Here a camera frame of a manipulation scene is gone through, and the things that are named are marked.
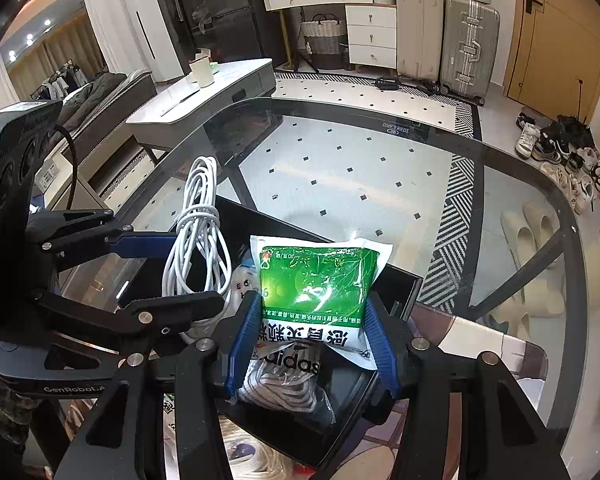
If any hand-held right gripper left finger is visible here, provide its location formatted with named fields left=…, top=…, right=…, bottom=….
left=55, top=290, right=263, bottom=480

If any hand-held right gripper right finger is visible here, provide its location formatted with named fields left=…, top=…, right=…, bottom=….
left=362, top=294, right=576, bottom=480

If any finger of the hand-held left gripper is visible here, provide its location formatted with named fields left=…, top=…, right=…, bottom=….
left=27, top=207, right=181, bottom=271
left=37, top=290, right=226, bottom=356

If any white bag black logo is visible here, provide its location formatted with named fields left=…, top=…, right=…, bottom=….
left=237, top=345, right=338, bottom=426

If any white cable bundle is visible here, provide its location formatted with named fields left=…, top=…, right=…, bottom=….
left=161, top=156, right=233, bottom=341

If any black cardboard box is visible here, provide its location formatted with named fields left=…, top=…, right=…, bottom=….
left=125, top=194, right=424, bottom=467

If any person's left forearm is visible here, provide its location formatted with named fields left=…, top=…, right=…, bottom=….
left=0, top=360, right=36, bottom=466

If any printed table mat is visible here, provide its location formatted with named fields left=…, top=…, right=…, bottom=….
left=325, top=304, right=553, bottom=480

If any clothes rack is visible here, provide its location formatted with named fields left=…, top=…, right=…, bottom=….
left=30, top=60, right=88, bottom=101

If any dark jacket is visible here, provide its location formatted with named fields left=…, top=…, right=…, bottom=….
left=60, top=72, right=128, bottom=131

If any tan curtain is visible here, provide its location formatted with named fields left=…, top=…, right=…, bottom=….
left=7, top=25, right=106, bottom=101

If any grey sofa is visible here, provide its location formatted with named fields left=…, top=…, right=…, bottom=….
left=30, top=67, right=157, bottom=196

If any beige slipper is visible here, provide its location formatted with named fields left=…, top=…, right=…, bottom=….
left=522, top=202, right=557, bottom=286
left=487, top=285, right=566, bottom=333
left=500, top=211, right=537, bottom=291

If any white cup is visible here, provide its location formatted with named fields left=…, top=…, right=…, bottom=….
left=187, top=49, right=216, bottom=88

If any white coffee table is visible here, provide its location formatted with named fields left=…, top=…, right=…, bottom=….
left=125, top=57, right=277, bottom=153

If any white tall cabinet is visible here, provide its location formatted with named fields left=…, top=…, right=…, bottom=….
left=82, top=0, right=191, bottom=83

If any dark glass cabinet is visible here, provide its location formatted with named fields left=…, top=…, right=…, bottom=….
left=145, top=0, right=206, bottom=76

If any grey refrigerator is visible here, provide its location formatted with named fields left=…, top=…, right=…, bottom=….
left=195, top=0, right=288, bottom=68

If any pile of shoes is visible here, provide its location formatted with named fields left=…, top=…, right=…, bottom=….
left=515, top=110, right=600, bottom=216

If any woven laundry basket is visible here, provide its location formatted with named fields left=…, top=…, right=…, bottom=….
left=300, top=12, right=345, bottom=71

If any black umbrella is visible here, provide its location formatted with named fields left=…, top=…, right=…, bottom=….
left=555, top=77, right=596, bottom=151

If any white dressing table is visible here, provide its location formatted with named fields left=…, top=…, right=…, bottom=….
left=257, top=0, right=398, bottom=73

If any silver suitcase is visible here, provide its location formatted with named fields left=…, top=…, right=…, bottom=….
left=439, top=0, right=501, bottom=101

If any beige suitcase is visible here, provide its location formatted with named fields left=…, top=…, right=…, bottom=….
left=395, top=0, right=447, bottom=83

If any wooden door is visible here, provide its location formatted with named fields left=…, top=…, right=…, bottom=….
left=502, top=0, right=600, bottom=121

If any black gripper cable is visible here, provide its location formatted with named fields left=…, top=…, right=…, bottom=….
left=54, top=122, right=78, bottom=211

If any white rope coil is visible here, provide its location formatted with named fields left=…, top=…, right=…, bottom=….
left=220, top=415, right=311, bottom=480

